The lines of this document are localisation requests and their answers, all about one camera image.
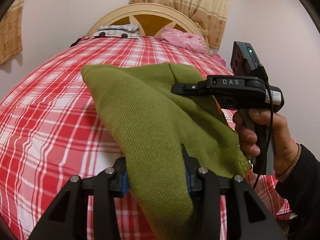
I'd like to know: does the black camera box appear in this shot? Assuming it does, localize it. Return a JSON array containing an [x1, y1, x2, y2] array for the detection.
[[231, 41, 260, 76]]

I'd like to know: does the red white plaid bedsheet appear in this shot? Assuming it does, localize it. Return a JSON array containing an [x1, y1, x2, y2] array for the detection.
[[0, 35, 298, 240]]

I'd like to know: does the pink floral pillow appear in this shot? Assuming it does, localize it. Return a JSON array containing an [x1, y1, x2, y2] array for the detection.
[[159, 27, 206, 54]]

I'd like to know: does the cream wooden headboard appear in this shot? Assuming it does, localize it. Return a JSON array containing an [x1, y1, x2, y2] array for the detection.
[[86, 3, 211, 55]]

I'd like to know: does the pink cloth beside bed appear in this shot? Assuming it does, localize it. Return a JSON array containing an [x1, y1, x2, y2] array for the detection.
[[212, 54, 226, 68]]

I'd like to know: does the right hand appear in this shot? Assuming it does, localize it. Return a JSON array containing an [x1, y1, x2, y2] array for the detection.
[[233, 109, 299, 176]]

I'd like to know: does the beige side window curtain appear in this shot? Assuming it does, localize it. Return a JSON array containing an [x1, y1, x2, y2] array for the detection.
[[0, 0, 24, 64]]

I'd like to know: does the black sleeved right forearm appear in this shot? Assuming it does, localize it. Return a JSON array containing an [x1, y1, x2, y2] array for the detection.
[[276, 145, 319, 239]]

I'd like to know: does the black cable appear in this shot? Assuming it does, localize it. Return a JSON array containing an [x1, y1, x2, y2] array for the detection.
[[252, 65, 275, 190]]

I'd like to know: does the green striped knit sweater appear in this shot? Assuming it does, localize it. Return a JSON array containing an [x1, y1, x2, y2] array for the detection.
[[81, 63, 251, 239]]

